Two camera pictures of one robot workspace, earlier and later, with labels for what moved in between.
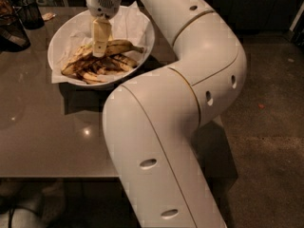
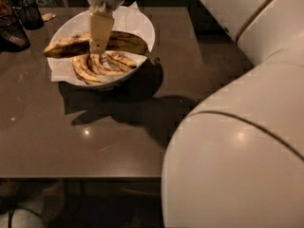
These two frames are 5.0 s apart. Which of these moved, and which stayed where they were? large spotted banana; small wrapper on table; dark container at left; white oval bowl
Moved: large spotted banana
Stayed: white oval bowl; dark container at left; small wrapper on table
